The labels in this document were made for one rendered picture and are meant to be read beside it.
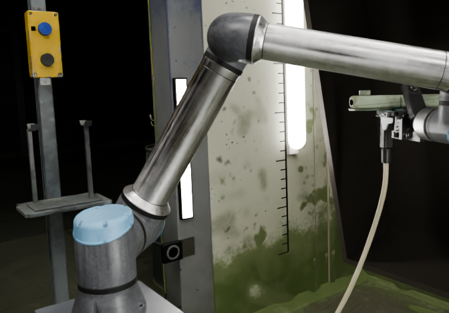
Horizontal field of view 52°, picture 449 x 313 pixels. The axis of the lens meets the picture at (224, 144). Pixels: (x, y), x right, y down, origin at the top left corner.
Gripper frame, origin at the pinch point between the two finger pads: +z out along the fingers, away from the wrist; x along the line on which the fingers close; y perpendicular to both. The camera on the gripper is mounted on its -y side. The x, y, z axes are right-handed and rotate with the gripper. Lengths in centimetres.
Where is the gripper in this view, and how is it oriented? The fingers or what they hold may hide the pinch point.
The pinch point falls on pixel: (386, 111)
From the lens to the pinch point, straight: 152.7
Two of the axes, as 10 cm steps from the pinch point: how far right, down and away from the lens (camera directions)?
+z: -2.1, -1.3, 9.7
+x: 9.8, -0.6, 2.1
